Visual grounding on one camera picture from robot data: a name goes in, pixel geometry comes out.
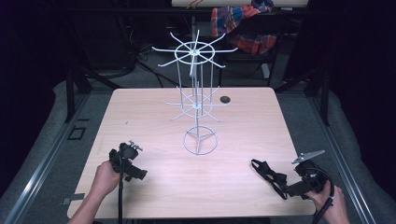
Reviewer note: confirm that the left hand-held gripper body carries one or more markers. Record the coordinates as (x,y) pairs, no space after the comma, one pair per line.
(127,153)

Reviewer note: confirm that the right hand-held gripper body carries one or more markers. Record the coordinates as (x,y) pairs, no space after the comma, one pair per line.
(308,179)

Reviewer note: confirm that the person's left hand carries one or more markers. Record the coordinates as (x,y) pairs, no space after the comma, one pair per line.
(106,180)

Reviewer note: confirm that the person's right hand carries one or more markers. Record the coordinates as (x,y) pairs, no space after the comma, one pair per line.
(330,205)

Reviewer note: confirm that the black metal stand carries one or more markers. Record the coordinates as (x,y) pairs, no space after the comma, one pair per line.
(73,90)
(322,93)

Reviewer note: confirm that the black metal chair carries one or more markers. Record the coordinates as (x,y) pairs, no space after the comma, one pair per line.
(274,46)

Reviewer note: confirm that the plaid cloth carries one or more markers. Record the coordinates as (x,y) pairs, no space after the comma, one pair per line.
(239,21)

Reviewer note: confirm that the metal floor rail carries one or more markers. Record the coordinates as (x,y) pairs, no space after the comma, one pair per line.
(339,155)
(40,161)

